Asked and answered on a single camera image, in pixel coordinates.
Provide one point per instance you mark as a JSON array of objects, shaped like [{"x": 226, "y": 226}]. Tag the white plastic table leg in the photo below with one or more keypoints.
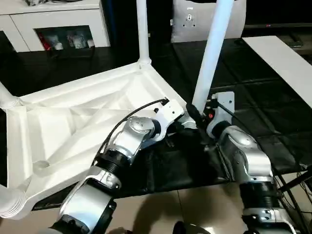
[
  {"x": 9, "y": 202},
  {"x": 142, "y": 29},
  {"x": 6, "y": 97},
  {"x": 212, "y": 48}
]

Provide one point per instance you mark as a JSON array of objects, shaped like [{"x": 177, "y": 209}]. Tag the white plastic table top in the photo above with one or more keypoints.
[{"x": 61, "y": 117}]

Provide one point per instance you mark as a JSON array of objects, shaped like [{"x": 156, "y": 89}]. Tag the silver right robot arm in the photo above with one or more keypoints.
[{"x": 243, "y": 151}]

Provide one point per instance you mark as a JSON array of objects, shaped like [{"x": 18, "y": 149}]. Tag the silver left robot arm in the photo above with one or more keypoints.
[{"x": 131, "y": 136}]

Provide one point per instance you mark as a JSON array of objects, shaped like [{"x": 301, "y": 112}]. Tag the black mat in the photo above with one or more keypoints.
[{"x": 256, "y": 85}]

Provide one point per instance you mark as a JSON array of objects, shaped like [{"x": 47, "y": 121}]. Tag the grey cushion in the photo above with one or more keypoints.
[{"x": 185, "y": 31}]

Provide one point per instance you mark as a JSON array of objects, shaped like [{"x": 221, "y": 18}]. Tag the white board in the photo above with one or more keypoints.
[{"x": 280, "y": 63}]

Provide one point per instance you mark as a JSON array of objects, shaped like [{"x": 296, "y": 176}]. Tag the black bar red light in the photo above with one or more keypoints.
[{"x": 280, "y": 25}]

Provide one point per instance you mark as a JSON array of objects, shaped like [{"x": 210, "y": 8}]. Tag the dark blue cabinet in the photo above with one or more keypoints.
[{"x": 124, "y": 24}]

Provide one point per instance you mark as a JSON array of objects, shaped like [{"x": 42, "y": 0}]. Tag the white cabinet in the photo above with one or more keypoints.
[{"x": 61, "y": 19}]

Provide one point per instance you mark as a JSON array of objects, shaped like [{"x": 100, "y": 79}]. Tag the dark grey bag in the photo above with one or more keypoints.
[{"x": 26, "y": 2}]

